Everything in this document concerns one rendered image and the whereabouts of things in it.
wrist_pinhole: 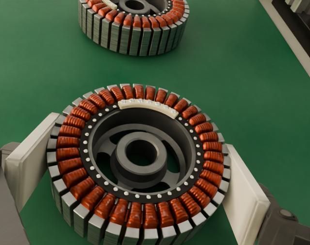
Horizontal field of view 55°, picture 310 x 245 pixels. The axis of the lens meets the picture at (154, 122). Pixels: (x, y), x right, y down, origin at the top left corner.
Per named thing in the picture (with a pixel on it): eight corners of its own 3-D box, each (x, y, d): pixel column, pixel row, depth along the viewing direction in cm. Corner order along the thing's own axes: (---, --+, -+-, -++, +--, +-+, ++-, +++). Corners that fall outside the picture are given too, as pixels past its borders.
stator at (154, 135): (218, 270, 17) (245, 250, 15) (24, 243, 16) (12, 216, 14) (209, 126, 25) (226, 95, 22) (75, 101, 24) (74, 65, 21)
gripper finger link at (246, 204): (257, 200, 14) (272, 202, 14) (223, 142, 21) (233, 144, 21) (239, 250, 15) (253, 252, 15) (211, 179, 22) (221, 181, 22)
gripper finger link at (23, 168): (17, 217, 14) (1, 215, 14) (58, 153, 21) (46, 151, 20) (21, 161, 13) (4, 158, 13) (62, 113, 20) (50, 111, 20)
